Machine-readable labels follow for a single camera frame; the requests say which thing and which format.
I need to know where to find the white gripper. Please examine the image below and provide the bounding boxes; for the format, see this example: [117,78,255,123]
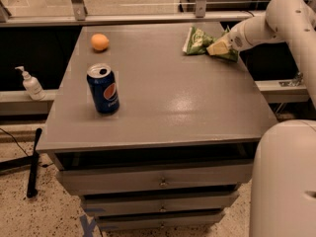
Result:
[206,23,248,55]

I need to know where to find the green jalapeno chip bag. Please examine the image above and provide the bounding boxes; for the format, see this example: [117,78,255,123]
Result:
[183,27,239,62]

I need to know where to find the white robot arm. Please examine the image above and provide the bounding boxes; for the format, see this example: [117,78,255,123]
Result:
[207,0,316,237]

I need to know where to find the blue pepsi can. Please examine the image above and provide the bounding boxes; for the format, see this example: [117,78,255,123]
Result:
[87,63,119,115]

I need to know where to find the grey drawer cabinet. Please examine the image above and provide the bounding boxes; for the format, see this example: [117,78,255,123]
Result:
[36,21,279,233]

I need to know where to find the orange fruit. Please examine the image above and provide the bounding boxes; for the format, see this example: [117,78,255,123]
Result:
[91,34,110,51]

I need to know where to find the white pump bottle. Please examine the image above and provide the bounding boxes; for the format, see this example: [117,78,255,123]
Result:
[16,66,45,101]

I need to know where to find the top grey drawer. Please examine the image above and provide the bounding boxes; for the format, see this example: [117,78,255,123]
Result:
[56,163,253,196]

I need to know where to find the grey drawer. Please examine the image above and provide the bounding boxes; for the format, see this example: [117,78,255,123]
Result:
[96,209,224,231]
[56,163,253,196]
[81,191,239,216]

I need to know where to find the middle grey drawer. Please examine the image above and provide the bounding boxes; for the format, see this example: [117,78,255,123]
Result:
[81,191,239,216]

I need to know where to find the bottom grey drawer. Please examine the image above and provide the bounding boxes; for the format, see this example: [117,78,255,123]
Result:
[96,209,224,231]

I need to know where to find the blue tape mark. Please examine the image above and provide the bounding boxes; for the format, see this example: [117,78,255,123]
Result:
[78,207,119,237]

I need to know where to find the black stand leg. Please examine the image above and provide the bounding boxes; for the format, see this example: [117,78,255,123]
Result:
[27,128,42,198]

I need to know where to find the metal latch bracket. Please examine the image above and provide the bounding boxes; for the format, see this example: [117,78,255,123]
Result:
[279,72,303,87]

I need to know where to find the metal window rail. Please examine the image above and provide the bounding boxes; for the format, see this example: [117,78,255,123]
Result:
[0,11,264,28]

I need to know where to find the black cable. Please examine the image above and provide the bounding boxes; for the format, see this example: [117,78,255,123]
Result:
[0,127,53,168]

